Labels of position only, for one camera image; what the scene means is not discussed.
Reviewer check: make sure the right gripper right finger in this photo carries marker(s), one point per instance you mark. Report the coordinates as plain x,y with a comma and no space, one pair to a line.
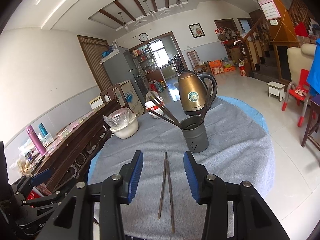
234,211

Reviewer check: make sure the white small stool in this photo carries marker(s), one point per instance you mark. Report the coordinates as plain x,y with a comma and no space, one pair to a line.
276,89

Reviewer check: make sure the white pot with plastic bag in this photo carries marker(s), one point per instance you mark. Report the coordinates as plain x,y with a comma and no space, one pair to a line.
123,123

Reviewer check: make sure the dark chopstick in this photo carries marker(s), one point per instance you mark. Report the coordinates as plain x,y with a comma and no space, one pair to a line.
209,91
166,112
212,98
164,118
172,218

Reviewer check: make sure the dark carved wooden sideboard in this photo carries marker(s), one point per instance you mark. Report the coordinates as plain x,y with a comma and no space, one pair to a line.
72,156

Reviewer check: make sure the grey refrigerator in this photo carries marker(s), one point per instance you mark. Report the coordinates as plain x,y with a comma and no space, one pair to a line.
120,66

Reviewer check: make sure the round wall clock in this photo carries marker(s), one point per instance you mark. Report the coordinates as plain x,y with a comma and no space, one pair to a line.
143,37

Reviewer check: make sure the orange boxes on floor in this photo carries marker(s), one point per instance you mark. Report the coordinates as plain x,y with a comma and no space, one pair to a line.
218,66

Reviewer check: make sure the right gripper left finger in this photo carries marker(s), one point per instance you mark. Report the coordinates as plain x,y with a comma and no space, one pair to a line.
73,218

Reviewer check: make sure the dark chopstick single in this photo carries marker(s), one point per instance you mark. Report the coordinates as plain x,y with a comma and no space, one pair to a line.
163,186

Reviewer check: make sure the wooden chair far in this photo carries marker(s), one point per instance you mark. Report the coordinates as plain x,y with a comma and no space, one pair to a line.
196,63

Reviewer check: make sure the grey towel table cloth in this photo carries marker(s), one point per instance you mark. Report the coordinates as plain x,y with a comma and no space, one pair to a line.
165,206

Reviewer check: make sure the white cardboard appliance box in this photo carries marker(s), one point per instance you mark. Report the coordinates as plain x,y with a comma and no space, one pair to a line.
128,97

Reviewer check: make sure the purple thermos bottle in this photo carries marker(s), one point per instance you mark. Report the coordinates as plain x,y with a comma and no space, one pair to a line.
35,140

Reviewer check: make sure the wooden staircase railing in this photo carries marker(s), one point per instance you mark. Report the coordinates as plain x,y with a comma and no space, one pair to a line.
257,52

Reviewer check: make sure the teal thermos bottle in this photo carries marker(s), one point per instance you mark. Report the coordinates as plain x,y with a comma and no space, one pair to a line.
42,129

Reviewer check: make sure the dark grey utensil holder cup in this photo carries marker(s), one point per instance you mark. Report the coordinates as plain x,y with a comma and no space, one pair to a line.
195,134

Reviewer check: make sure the bronze electric kettle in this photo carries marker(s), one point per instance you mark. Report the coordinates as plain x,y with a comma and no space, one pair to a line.
193,90

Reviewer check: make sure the red white stacked bowls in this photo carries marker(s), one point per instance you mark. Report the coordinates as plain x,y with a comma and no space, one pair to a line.
149,105

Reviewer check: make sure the framed wall picture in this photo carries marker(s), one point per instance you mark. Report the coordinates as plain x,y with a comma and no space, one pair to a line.
196,30

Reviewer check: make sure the red plastic child chair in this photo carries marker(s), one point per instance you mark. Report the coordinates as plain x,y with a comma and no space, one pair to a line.
301,92

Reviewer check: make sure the wall calendar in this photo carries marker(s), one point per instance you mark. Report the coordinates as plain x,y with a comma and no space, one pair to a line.
269,9

